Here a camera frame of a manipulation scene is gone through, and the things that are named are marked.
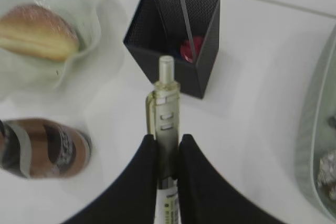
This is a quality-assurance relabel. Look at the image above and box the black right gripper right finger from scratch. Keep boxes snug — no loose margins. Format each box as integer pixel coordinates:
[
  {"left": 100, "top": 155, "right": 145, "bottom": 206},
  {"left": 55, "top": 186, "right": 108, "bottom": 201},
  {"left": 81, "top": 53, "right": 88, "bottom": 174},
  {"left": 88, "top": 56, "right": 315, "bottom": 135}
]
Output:
[{"left": 177, "top": 134, "right": 280, "bottom": 224}]

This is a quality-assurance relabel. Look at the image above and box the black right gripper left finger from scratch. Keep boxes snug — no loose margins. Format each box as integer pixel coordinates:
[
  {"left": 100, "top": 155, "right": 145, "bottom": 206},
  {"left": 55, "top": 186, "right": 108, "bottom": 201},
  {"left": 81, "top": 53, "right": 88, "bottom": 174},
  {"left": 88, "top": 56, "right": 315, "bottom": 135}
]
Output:
[{"left": 64, "top": 135, "right": 158, "bottom": 224}]

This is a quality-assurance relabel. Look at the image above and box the beige white ballpoint pen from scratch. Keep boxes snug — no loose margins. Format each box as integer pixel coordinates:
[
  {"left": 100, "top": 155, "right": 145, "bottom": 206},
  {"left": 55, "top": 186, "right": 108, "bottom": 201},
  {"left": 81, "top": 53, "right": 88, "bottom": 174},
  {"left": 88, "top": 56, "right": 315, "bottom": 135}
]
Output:
[{"left": 146, "top": 56, "right": 180, "bottom": 223}]

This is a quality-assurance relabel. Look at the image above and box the brown coffee drink bottle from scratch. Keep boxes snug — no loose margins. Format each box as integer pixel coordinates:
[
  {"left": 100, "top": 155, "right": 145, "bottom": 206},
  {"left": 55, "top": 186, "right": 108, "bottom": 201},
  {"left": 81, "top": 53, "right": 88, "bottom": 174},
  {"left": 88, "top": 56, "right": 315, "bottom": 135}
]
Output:
[{"left": 1, "top": 118, "right": 92, "bottom": 179}]

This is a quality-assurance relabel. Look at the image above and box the paper with pink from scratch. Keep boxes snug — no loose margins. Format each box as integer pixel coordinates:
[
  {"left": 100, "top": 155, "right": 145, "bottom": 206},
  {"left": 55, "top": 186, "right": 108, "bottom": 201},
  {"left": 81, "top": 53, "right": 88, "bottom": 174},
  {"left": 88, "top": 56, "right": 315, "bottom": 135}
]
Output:
[{"left": 317, "top": 150, "right": 335, "bottom": 201}]

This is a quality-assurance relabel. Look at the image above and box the grey-green paper ball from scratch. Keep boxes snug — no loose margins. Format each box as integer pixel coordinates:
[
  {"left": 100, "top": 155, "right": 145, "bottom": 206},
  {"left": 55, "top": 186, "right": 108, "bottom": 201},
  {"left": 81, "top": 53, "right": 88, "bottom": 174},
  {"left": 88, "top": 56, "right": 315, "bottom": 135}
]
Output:
[{"left": 327, "top": 116, "right": 336, "bottom": 129}]

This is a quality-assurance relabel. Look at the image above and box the red pencil sharpener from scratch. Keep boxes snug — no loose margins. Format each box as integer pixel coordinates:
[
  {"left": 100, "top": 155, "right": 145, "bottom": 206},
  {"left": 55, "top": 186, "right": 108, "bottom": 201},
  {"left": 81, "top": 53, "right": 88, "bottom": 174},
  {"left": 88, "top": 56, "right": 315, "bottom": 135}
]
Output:
[{"left": 180, "top": 36, "right": 203, "bottom": 63}]

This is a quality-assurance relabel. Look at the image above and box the golden bread roll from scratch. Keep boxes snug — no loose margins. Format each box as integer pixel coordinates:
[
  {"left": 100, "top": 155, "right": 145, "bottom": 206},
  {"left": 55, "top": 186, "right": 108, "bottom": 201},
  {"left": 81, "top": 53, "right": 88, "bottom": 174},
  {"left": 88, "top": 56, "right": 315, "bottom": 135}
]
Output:
[{"left": 1, "top": 4, "right": 80, "bottom": 61}]

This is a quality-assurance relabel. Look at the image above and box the clear plastic ruler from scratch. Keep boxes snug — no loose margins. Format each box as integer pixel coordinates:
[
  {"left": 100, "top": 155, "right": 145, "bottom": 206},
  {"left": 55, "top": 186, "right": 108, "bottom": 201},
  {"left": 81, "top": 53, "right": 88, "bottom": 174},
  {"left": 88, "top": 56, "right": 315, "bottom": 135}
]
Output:
[{"left": 180, "top": 0, "right": 196, "bottom": 62}]

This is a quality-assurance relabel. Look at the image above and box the grey-green woven plastic basket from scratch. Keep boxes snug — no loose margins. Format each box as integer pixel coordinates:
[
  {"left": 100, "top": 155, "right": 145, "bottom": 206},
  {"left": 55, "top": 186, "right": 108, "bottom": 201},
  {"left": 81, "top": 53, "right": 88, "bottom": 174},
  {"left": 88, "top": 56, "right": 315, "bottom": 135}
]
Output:
[{"left": 295, "top": 30, "right": 335, "bottom": 221}]

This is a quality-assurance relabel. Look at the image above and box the black mesh pen holder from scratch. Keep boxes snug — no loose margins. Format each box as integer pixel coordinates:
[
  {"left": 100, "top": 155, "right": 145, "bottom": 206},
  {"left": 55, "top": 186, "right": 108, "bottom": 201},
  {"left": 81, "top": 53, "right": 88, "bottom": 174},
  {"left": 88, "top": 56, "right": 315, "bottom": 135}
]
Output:
[{"left": 123, "top": 0, "right": 221, "bottom": 99}]

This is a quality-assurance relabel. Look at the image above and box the pale green wavy plate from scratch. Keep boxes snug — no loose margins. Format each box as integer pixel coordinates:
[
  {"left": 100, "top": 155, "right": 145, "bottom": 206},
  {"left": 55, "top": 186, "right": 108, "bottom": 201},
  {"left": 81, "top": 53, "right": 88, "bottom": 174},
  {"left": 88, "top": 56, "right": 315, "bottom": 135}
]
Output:
[{"left": 1, "top": 0, "right": 124, "bottom": 99}]

